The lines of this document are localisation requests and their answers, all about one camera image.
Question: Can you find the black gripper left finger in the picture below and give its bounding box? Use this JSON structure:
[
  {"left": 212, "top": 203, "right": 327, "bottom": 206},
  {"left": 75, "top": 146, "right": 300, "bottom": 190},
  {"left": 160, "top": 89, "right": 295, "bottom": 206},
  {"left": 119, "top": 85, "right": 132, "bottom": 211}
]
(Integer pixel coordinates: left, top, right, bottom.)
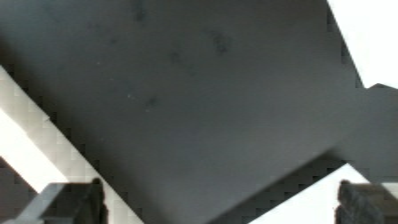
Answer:
[{"left": 16, "top": 178, "right": 109, "bottom": 224}]

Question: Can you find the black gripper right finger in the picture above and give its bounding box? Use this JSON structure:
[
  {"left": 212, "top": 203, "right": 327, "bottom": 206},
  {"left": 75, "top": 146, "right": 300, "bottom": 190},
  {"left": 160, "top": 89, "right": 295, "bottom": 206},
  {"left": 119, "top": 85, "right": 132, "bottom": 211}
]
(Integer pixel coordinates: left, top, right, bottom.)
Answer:
[{"left": 334, "top": 180, "right": 398, "bottom": 224}]

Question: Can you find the white U-shaped border fence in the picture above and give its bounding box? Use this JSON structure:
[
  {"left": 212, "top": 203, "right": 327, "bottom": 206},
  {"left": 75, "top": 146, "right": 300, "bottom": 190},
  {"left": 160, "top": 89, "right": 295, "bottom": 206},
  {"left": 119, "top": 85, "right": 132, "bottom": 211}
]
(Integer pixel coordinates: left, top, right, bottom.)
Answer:
[{"left": 0, "top": 66, "right": 144, "bottom": 224}]

